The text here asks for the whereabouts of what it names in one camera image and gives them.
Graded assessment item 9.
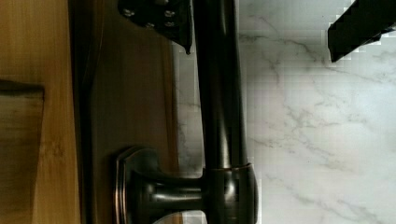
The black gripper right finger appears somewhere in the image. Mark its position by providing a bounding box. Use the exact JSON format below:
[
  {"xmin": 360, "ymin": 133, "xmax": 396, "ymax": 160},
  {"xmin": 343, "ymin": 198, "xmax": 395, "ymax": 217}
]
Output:
[{"xmin": 328, "ymin": 0, "xmax": 396, "ymax": 63}]

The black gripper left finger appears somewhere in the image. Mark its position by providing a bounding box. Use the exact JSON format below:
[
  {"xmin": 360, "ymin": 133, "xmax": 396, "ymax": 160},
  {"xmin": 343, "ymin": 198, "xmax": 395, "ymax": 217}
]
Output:
[{"xmin": 118, "ymin": 0, "xmax": 192, "ymax": 54}]

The wooden drawer cabinet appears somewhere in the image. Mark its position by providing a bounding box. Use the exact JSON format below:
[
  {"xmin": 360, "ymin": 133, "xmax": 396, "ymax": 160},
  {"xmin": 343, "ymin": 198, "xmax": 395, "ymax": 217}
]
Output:
[{"xmin": 1, "ymin": 0, "xmax": 178, "ymax": 224}]

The black metal drawer handle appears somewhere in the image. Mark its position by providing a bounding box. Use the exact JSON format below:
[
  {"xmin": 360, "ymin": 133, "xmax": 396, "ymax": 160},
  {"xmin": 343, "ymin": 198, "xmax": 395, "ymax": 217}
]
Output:
[{"xmin": 114, "ymin": 0, "xmax": 259, "ymax": 224}]

